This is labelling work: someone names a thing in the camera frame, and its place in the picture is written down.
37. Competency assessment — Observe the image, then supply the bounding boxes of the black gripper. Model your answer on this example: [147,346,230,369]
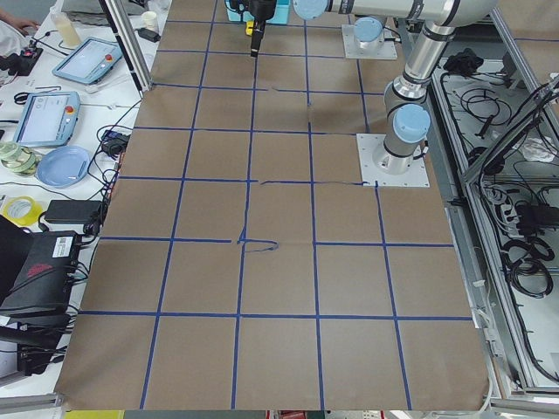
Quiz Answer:
[248,0,276,58]

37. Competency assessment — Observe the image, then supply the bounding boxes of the light blue plastic bin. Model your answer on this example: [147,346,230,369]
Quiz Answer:
[224,0,291,24]

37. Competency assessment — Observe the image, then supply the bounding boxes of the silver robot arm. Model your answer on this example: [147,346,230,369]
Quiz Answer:
[354,17,383,51]
[293,0,497,175]

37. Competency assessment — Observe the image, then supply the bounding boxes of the black power adapter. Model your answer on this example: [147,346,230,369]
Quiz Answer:
[44,200,101,224]

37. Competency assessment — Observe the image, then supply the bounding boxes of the black computer box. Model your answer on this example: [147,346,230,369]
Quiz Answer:
[1,217,81,318]

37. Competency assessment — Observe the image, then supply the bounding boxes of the aluminium frame post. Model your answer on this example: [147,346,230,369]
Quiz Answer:
[99,0,152,93]

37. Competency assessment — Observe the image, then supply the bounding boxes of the plastic liquid bottle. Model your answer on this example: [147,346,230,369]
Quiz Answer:
[51,10,81,48]

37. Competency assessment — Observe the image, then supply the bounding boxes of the teach pendant tablet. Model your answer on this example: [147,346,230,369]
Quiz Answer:
[13,92,81,148]
[52,37,123,85]

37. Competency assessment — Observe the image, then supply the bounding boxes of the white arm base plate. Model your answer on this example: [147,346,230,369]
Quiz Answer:
[342,24,397,60]
[356,134,430,188]

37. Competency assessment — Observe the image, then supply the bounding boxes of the upper teach pendant tablet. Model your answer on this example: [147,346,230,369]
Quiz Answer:
[52,37,123,85]

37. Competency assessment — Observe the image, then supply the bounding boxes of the person hand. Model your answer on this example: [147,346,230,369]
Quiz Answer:
[1,10,40,35]

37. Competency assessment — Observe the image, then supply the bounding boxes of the yellow tape roll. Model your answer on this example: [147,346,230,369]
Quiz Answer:
[2,196,43,227]

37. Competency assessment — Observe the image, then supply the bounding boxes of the black cable bundle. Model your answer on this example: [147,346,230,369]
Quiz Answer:
[500,235,556,299]

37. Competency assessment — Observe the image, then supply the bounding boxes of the white paper cup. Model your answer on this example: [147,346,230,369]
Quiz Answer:
[141,10,159,33]

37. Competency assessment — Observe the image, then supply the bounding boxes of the light blue plate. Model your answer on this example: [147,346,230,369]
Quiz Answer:
[36,146,91,189]

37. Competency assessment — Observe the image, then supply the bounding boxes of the green tape rolls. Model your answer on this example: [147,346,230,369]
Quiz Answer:
[1,141,40,176]

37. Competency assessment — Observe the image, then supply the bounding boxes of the lower teach pendant tablet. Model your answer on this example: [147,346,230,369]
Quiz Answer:
[13,92,81,148]

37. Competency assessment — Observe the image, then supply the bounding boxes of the yellow toy beetle car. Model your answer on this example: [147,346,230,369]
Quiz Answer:
[245,21,255,37]

